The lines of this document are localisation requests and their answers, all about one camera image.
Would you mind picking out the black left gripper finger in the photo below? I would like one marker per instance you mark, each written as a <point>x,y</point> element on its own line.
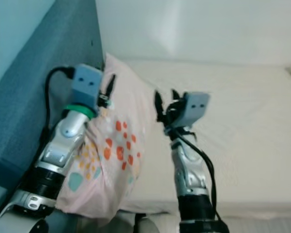
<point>109,86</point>

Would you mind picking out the cream mattress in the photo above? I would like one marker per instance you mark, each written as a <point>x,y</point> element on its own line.
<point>252,145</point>

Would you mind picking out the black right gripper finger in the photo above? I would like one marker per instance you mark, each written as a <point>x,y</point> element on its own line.
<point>159,106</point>
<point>176,97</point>

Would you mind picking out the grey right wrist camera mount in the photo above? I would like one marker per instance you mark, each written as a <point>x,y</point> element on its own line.
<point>196,108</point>

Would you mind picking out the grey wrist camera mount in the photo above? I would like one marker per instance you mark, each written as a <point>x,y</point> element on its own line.
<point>196,108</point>
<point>87,86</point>

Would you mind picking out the blue upholstered headboard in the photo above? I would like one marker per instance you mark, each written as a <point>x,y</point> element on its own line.
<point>29,111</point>

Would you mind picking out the grey robot right leg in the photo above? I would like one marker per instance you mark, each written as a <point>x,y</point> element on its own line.
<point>150,225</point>

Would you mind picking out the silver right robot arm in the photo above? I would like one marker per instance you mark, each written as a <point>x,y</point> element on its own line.
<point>189,170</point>

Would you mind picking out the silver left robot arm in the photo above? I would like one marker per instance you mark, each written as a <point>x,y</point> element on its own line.
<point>63,141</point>

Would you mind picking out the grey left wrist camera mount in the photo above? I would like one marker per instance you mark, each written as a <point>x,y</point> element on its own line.
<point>87,86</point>

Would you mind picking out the pink patterned pillow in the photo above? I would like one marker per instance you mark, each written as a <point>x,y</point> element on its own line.
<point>116,174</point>

